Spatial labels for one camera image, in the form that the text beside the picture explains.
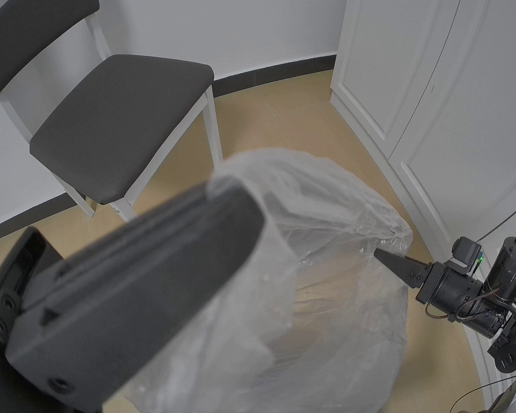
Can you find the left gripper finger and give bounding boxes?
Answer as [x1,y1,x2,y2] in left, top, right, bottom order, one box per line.
[5,185,266,413]

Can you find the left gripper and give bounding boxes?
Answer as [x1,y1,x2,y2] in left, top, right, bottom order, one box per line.
[0,184,218,413]

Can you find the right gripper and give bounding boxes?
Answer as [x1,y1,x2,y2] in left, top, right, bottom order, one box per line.
[415,261,486,318]

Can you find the clear plastic bag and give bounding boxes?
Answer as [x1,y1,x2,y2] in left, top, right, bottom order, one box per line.
[122,147,413,413]

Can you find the grey white chair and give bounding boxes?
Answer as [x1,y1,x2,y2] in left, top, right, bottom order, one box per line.
[0,0,224,223]

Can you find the white wardrobe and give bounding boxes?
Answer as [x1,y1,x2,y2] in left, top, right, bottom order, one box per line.
[330,0,516,413]

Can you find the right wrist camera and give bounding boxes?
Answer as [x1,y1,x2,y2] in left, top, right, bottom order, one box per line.
[449,237,483,275]

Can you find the black cable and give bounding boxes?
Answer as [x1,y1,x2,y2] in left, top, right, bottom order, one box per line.
[451,377,516,413]

